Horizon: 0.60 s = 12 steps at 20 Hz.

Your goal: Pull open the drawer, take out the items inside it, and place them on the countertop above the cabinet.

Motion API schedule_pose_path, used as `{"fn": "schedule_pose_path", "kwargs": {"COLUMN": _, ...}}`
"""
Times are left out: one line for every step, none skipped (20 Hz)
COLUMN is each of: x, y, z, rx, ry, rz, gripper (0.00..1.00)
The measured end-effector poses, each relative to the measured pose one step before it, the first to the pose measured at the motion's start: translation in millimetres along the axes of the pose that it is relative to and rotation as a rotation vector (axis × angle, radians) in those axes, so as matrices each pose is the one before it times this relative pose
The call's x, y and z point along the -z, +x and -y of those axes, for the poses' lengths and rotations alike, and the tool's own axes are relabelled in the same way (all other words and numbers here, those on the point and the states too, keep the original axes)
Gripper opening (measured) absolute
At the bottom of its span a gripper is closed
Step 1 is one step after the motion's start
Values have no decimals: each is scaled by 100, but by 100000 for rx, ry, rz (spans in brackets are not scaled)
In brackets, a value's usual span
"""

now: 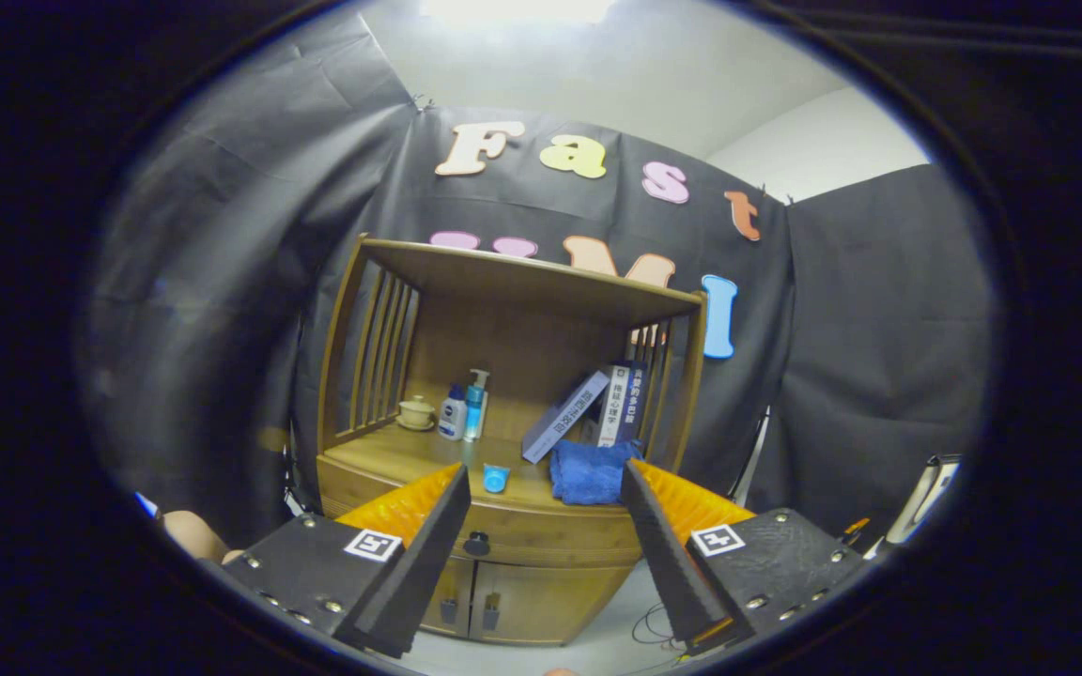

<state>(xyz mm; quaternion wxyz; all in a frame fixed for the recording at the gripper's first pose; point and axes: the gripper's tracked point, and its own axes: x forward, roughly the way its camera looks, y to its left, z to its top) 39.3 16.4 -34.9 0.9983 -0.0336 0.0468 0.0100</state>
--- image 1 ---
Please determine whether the grey leaning book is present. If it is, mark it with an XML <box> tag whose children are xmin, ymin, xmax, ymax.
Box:
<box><xmin>521</xmin><ymin>369</ymin><xmax>611</xmax><ymax>465</ymax></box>

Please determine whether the black backdrop cloth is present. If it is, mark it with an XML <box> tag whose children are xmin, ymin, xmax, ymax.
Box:
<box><xmin>81</xmin><ymin>14</ymin><xmax>997</xmax><ymax>555</ymax></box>

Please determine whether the wooden cabinet door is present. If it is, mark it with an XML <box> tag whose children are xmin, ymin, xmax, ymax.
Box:
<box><xmin>471</xmin><ymin>561</ymin><xmax>634</xmax><ymax>647</ymax></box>
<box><xmin>419</xmin><ymin>556</ymin><xmax>476</xmax><ymax>641</ymax></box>

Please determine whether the white and black device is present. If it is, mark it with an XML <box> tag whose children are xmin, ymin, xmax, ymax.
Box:
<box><xmin>884</xmin><ymin>453</ymin><xmax>962</xmax><ymax>545</ymax></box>

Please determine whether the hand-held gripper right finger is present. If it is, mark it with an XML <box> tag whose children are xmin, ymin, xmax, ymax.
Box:
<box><xmin>621</xmin><ymin>458</ymin><xmax>866</xmax><ymax>656</ymax></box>

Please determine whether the blue folded towel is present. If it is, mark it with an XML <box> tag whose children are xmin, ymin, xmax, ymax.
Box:
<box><xmin>549</xmin><ymin>439</ymin><xmax>641</xmax><ymax>506</ymax></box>

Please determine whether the wooden drawer with black knob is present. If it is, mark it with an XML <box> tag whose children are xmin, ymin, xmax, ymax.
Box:
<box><xmin>317</xmin><ymin>455</ymin><xmax>645</xmax><ymax>569</ymax></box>

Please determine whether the wooden cabinet with slatted sides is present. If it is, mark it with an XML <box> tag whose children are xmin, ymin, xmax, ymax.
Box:
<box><xmin>316</xmin><ymin>235</ymin><xmax>706</xmax><ymax>649</ymax></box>

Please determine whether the dark blue spine book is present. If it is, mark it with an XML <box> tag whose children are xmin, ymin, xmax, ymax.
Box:
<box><xmin>624</xmin><ymin>361</ymin><xmax>648</xmax><ymax>444</ymax></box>

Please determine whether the white lotion bottle blue cap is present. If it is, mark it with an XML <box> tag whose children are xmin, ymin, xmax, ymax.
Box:
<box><xmin>438</xmin><ymin>383</ymin><xmax>468</xmax><ymax>441</ymax></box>

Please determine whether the beige lidded teacup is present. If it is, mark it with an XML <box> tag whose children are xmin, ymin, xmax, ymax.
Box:
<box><xmin>396</xmin><ymin>395</ymin><xmax>437</xmax><ymax>432</ymax></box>

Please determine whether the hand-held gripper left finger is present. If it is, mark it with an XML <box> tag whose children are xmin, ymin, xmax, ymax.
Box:
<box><xmin>222</xmin><ymin>460</ymin><xmax>472</xmax><ymax>658</ymax></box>

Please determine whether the black floor cable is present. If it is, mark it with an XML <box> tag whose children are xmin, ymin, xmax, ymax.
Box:
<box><xmin>632</xmin><ymin>601</ymin><xmax>683</xmax><ymax>649</ymax></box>

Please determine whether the white spine book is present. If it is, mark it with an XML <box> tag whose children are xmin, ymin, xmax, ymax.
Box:
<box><xmin>597</xmin><ymin>366</ymin><xmax>631</xmax><ymax>448</ymax></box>

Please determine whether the blue pump bottle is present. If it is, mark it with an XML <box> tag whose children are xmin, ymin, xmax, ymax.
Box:
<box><xmin>463</xmin><ymin>369</ymin><xmax>490</xmax><ymax>442</ymax></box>

